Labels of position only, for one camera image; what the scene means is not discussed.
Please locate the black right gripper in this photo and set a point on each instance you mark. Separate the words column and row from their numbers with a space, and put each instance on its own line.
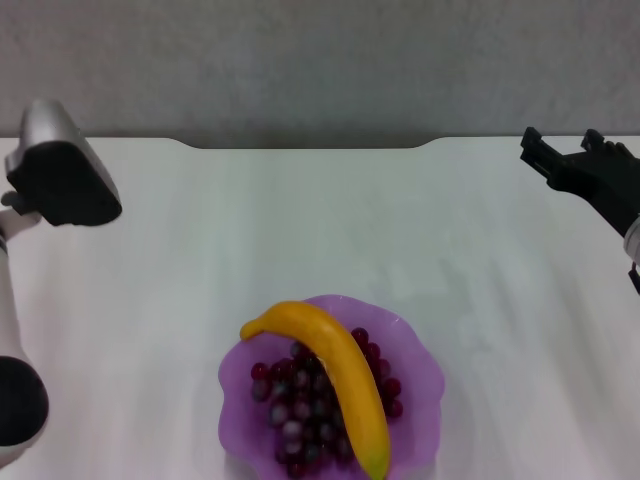
column 607, row 185

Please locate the yellow banana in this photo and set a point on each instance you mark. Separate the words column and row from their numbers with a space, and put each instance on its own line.
column 345, row 370

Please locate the red grape bunch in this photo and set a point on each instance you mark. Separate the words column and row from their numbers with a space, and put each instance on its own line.
column 300, row 400

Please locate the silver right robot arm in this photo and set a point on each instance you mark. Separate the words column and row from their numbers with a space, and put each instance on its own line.
column 633, row 240

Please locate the purple wavy plastic plate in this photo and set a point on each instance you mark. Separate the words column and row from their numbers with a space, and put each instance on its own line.
column 235, row 400

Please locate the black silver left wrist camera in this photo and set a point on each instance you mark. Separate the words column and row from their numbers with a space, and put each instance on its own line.
column 60, row 175

